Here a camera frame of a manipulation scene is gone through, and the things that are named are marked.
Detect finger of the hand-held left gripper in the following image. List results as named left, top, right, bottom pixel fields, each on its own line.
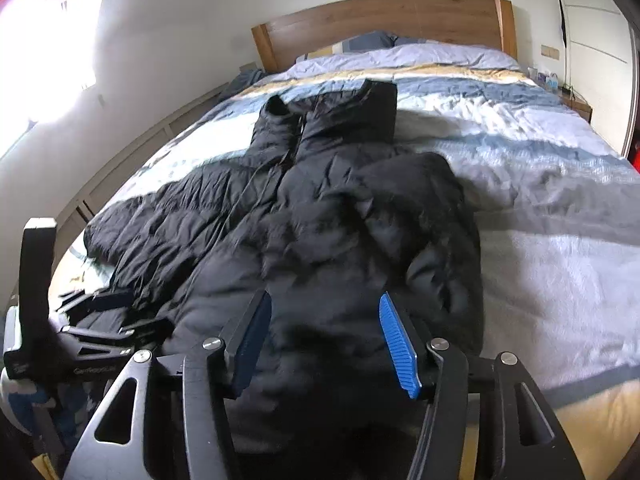
left=60, top=324, right=163, bottom=350
left=56, top=290, right=135, bottom=319

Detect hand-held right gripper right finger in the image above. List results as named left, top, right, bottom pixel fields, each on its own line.
left=377, top=292, right=586, bottom=480

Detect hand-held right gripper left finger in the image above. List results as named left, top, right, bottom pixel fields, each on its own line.
left=60, top=287, right=273, bottom=480

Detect black puffer jacket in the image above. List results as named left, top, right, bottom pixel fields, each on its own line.
left=82, top=79, right=486, bottom=461

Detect striped blue grey duvet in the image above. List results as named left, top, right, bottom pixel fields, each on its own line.
left=50, top=42, right=640, bottom=480

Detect bright window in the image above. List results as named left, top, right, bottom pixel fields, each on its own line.
left=0, top=0, right=103, bottom=161

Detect grey cloth pile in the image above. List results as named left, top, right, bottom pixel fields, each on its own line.
left=220, top=62, right=266, bottom=100

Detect wooden nightstand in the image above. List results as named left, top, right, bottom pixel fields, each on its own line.
left=557, top=87, right=594, bottom=122

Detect blue grey pillow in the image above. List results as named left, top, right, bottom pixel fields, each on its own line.
left=344, top=30, right=417, bottom=54

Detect wooden bed headboard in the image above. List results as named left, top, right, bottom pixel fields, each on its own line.
left=251, top=0, right=518, bottom=73

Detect white wardrobe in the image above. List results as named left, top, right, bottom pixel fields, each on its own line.
left=547, top=0, right=640, bottom=161

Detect black wall cable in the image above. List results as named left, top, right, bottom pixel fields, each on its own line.
left=554, top=0, right=570, bottom=92

